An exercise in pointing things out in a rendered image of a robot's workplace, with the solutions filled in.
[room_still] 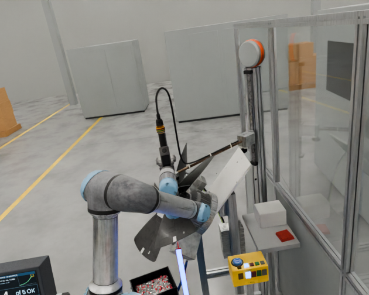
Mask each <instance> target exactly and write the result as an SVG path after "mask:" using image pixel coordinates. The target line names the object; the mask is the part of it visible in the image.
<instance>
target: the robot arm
mask: <svg viewBox="0 0 369 295"><path fill-rule="evenodd" d="M159 153H160V155H159V156H158V157H157V158H156V164H157V165H158V166H159V167H160V168H159V170H160V173H159V191H158V189H157V188H156V187H154V186H152V185H149V184H146V183H144V182H142V181H139V180H137V179H135V178H133V177H130V176H126V175H123V174H118V173H113V172H110V171H107V170H95V171H92V172H91V173H89V174H88V175H87V177H86V178H84V180H83V182H82V184H81V188H80V193H81V196H82V197H83V198H84V200H85V201H86V202H87V210H88V213H89V214H90V215H92V217H93V280H92V281H91V282H90V284H89V286H88V287H87V288H86V293H84V295H141V294H139V293H136V292H130V293H128V292H126V293H123V291H122V280H121V278H119V277H118V214H119V213H120V212H135V213H142V214H150V213H152V212H156V213H160V214H166V216H167V217H168V218H169V219H173V218H174V219H176V218H179V217H182V218H187V219H193V220H196V221H198V222H199V221H200V222H206V221H207V220H208V219H209V217H210V207H209V205H207V204H204V203H200V202H197V201H193V200H189V199H186V198H183V197H179V192H178V187H177V181H176V177H177V175H176V174H175V168H174V162H176V156H175V155H174V154H172V153H170V152H169V147H168V146H164V147H160V148H159Z"/></svg>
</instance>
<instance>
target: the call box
mask: <svg viewBox="0 0 369 295"><path fill-rule="evenodd" d="M235 258H240V259H241V260H242V264H241V268H242V269H237V266H236V265H234V264H233V259H235ZM260 261H264V262H265V264H264V265H261V264H260ZM252 262H253V263H254V266H250V264H249V263H252ZM255 262H259V265H257V266H256V265H255ZM245 263H247V264H248V266H249V267H245V266H244V264H245ZM228 268H229V273H230V276H231V280H232V282H233V286H234V287H237V286H244V285H248V284H254V283H260V282H267V281H269V276H268V264H267V262H266V260H265V258H264V256H263V254H262V252H261V251H258V252H251V253H245V254H240V255H234V256H228ZM262 269H267V275H264V276H263V275H262V276H257V277H251V278H247V279H246V275H245V273H246V272H252V271H256V274H257V270H261V271H262ZM239 273H243V277H244V279H241V280H239V279H238V274H239Z"/></svg>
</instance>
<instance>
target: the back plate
mask: <svg viewBox="0 0 369 295"><path fill-rule="evenodd" d="M251 166H252V164H251V163H250V161H249V160H248V159H247V157H246V156H245V154H244V153H243V152H242V150H241V149H240V148H238V149H237V150H236V151H235V153H234V154H233V156H232V157H231V159H230V160H229V161H228V163H227V164H226V166H225V167H224V168H223V170H222V171H221V173H220V174H219V175H218V177H217V178H216V180H215V181H214V183H213V184H212V185H211V187H210V188H209V189H208V191H210V192H211V193H213V194H215V195H216V196H217V198H218V207H217V212H216V214H217V213H218V211H219V210H220V208H221V207H222V206H223V204H224V203H225V202H226V201H227V199H228V198H229V196H230V195H231V193H232V192H233V191H234V190H235V188H236V187H237V186H238V184H239V183H240V181H241V180H242V179H243V177H244V176H245V175H246V173H247V172H248V171H249V169H250V168H251Z"/></svg>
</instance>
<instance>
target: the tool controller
mask: <svg viewBox="0 0 369 295"><path fill-rule="evenodd" d="M3 289H11V292H12V295H56V294H57V291H56V286H55V282H54V277H53V272H52V267H51V263H50V258H49V255H46V256H40V257H35V258H29V259H22V260H15V261H11V262H4V263H0V290H3Z"/></svg>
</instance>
